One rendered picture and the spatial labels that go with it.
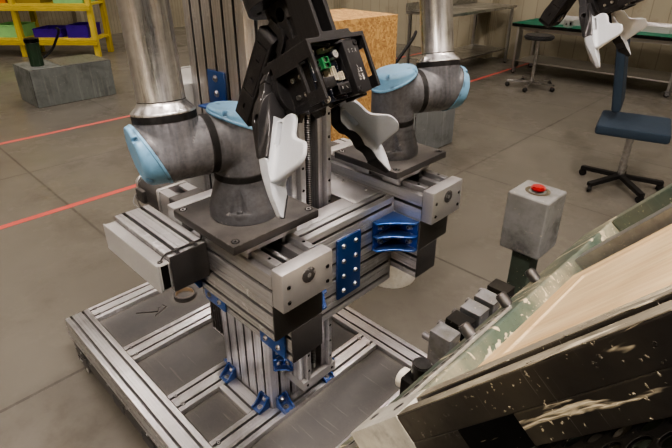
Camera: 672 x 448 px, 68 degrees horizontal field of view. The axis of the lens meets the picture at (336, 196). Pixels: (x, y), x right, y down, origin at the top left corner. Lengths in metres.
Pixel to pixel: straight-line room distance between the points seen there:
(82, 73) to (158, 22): 5.66
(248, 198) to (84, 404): 1.42
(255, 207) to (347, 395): 0.94
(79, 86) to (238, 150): 5.66
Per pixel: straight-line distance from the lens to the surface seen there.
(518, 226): 1.52
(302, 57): 0.44
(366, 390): 1.81
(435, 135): 4.40
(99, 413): 2.20
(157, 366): 1.99
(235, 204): 1.02
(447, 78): 1.37
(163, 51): 0.93
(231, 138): 0.97
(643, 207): 1.44
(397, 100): 1.31
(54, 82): 6.49
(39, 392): 2.38
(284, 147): 0.45
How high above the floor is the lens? 1.53
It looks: 26 degrees down
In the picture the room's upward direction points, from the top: straight up
